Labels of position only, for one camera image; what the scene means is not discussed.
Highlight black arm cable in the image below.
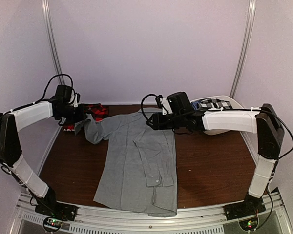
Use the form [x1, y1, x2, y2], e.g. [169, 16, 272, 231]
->
[140, 94, 162, 122]
[0, 74, 74, 152]

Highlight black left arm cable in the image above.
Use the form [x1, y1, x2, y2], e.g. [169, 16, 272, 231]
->
[0, 74, 74, 152]

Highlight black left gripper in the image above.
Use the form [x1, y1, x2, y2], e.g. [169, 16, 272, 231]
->
[58, 104, 87, 125]

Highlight right aluminium corner post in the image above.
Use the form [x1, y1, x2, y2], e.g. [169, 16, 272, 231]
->
[230, 0, 256, 98]

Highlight aluminium corner post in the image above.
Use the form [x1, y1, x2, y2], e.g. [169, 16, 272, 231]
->
[42, 0, 62, 75]
[230, 0, 256, 98]

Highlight white laundry basket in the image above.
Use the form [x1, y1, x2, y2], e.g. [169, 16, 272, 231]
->
[191, 96, 254, 136]

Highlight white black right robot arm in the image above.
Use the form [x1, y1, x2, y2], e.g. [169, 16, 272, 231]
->
[151, 104, 285, 215]

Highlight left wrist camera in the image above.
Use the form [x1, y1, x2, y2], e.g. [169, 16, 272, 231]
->
[71, 93, 81, 108]

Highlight red black plaid shirt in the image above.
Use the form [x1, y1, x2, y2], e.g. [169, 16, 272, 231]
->
[62, 103, 109, 132]

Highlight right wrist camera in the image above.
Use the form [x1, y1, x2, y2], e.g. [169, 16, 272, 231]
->
[155, 95, 173, 115]

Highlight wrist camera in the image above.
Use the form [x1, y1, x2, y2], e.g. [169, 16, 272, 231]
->
[71, 93, 81, 108]
[155, 95, 173, 115]

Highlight left aluminium corner post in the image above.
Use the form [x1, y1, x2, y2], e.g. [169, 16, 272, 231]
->
[42, 0, 62, 75]

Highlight aluminium front rail frame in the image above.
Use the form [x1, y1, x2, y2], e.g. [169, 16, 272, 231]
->
[8, 192, 293, 234]

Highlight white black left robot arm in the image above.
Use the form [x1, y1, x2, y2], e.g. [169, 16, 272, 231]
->
[0, 85, 85, 216]

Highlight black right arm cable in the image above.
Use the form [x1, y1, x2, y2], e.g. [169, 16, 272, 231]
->
[140, 94, 162, 122]

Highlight grey long sleeve shirt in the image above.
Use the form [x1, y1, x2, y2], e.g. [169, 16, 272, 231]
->
[75, 107, 177, 217]

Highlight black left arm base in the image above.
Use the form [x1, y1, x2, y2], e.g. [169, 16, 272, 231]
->
[35, 203, 77, 233]

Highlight black white checked shirt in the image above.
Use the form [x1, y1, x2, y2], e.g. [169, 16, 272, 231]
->
[199, 97, 232, 109]

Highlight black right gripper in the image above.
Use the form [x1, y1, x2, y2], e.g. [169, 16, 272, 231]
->
[146, 113, 185, 131]

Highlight blue plaid shirt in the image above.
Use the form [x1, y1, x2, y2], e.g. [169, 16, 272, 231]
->
[191, 99, 203, 110]

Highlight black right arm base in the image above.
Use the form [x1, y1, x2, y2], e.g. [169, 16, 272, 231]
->
[224, 194, 266, 232]

